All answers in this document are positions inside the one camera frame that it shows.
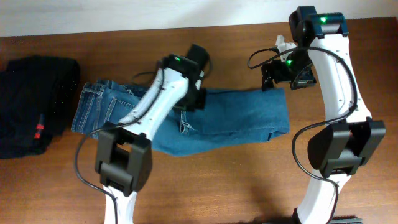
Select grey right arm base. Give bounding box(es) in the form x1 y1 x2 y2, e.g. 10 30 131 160
264 216 364 224

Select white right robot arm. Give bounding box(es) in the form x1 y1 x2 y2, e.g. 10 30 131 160
260 6 386 223

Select black fabric bag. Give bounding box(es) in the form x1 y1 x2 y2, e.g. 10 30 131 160
1 55 80 159

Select blue denim jeans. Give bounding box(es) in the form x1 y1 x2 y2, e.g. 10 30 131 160
71 80 290 156

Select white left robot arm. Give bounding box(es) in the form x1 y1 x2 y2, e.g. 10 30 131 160
95 44 210 223

